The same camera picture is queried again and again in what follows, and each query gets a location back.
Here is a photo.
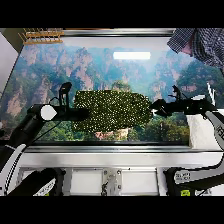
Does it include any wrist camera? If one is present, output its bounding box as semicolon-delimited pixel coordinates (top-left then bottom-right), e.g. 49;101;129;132
170;84;183;102
58;81;73;108

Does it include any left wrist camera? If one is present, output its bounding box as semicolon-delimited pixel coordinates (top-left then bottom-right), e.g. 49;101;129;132
58;81;73;108

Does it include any silver frame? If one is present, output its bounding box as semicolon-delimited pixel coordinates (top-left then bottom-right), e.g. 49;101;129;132
14;28;224;197

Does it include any dark green dotted garment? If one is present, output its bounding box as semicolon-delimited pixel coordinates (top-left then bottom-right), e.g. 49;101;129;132
72;89;154;133

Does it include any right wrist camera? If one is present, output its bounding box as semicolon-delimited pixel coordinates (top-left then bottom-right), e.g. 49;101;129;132
170;84;183;102

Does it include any white garment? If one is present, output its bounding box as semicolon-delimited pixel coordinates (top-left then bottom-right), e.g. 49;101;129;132
185;111;222;151

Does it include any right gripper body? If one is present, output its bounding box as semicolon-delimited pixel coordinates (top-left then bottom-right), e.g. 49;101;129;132
149;98;175;118

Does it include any person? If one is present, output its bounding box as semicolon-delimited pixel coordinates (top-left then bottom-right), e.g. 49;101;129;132
166;28;224;72

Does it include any black cable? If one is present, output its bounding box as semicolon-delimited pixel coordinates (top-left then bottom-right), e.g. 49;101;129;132
33;120;64;142

